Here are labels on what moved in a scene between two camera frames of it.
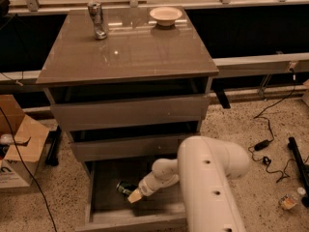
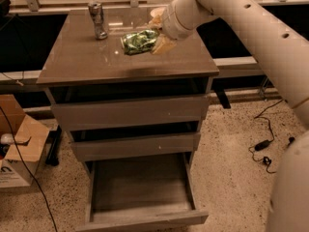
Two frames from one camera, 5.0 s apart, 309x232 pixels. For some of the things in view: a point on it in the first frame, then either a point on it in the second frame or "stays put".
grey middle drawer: [168, 146] stays put
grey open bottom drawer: [110, 210] stays put
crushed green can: [126, 188] -> [134, 43]
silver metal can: [99, 24] stays put
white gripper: [148, 188] -> [170, 22]
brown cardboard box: [21, 142] stays put
